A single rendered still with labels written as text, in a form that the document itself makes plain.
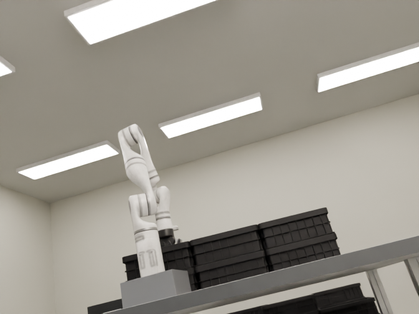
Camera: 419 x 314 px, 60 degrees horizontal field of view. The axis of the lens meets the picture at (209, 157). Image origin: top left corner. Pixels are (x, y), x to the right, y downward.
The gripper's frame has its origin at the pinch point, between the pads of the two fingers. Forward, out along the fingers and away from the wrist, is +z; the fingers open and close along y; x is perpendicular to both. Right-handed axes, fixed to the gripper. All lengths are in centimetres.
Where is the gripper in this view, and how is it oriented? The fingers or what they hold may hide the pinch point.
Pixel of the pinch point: (169, 261)
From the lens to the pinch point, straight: 170.6
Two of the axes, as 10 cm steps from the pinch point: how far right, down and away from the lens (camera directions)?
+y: 9.5, -2.6, -1.5
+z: 2.0, 9.2, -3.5
